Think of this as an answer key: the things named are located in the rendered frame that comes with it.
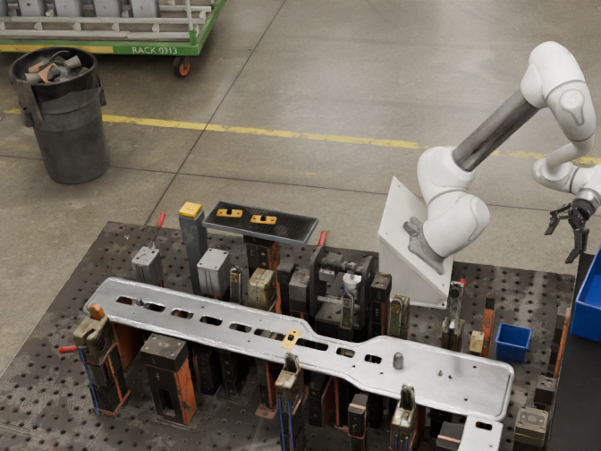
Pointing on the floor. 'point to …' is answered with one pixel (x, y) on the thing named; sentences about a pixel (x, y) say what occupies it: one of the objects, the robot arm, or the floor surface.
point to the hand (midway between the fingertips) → (559, 246)
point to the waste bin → (63, 110)
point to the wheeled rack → (117, 31)
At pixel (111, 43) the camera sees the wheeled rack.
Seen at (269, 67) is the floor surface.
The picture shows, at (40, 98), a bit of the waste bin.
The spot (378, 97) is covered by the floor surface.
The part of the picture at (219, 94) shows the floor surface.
